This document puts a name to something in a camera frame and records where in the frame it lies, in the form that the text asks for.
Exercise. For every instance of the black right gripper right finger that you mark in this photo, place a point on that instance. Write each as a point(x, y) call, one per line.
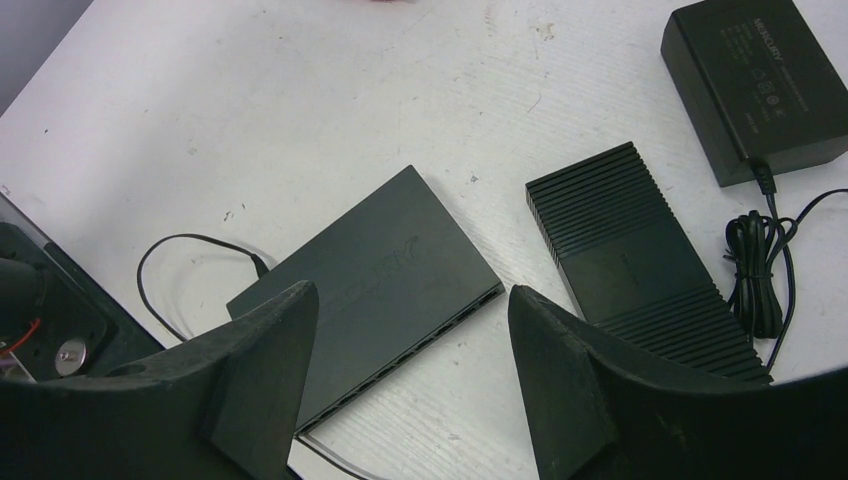
point(598, 407)

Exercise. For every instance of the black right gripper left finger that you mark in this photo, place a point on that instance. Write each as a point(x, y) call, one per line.
point(223, 405)

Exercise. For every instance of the black Mercury switch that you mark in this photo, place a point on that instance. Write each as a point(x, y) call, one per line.
point(393, 274)

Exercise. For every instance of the black power brick adapter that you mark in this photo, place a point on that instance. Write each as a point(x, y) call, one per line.
point(757, 87)

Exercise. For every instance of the ribbed black network switch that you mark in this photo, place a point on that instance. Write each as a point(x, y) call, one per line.
point(630, 268)

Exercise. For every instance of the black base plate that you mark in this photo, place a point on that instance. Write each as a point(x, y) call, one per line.
point(56, 320)

